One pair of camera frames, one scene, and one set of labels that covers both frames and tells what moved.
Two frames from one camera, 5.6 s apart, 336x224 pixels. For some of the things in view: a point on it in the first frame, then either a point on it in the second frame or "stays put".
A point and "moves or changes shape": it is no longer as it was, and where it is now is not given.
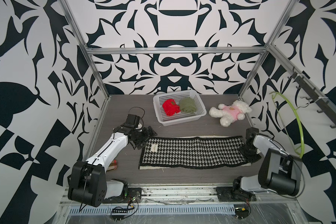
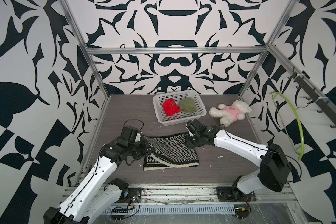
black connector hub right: [241, 213] stays put
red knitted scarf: [171, 107] stays put
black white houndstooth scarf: [181, 152] moves or changes shape
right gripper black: [250, 160] to [188, 143]
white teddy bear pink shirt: [228, 114] stays put
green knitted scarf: [187, 105] stays put
